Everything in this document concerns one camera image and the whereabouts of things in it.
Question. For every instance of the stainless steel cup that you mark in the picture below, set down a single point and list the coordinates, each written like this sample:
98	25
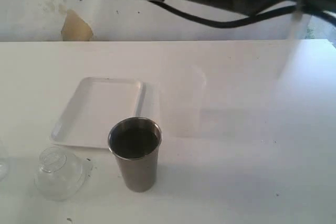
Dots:
135	143

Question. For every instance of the clear glass with coins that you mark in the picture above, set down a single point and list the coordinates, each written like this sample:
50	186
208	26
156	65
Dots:
4	161

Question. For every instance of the translucent plastic container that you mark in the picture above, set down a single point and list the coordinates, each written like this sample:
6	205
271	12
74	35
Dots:
181	95

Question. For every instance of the white rectangular tray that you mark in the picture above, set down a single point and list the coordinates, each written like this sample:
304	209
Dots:
96	106

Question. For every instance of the clear plastic dome lid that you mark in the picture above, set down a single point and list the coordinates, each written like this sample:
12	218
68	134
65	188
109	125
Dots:
60	173

